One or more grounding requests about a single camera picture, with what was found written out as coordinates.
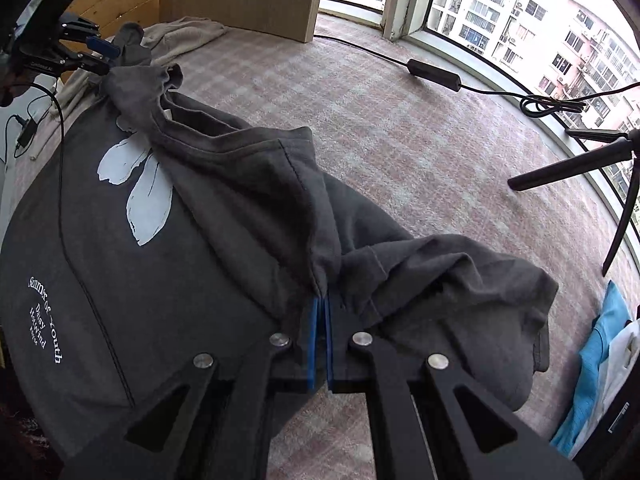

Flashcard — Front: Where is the pink checked mat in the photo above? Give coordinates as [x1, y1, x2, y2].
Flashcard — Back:
[8, 13, 640, 480]

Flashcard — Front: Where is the white garment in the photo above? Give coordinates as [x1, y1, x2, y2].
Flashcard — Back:
[568, 320, 639, 460]

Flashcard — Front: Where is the beige cloth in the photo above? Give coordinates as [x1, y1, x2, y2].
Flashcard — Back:
[58, 16, 229, 116]

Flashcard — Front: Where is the blue garment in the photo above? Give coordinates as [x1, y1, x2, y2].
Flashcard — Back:
[550, 281, 631, 457]

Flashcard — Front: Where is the dark grey printed t-shirt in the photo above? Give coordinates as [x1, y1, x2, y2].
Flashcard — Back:
[1, 24, 558, 458]

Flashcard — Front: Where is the black power adapter with cable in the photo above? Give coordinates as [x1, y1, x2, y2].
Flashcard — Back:
[314, 34, 639, 119]

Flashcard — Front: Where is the black cable with plug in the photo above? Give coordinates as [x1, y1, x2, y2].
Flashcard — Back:
[0, 81, 66, 162]

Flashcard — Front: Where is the black tripod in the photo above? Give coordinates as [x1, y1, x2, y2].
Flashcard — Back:
[508, 129, 639, 276]

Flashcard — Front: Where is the white window frame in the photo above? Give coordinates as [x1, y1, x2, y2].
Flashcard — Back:
[316, 0, 640, 246]

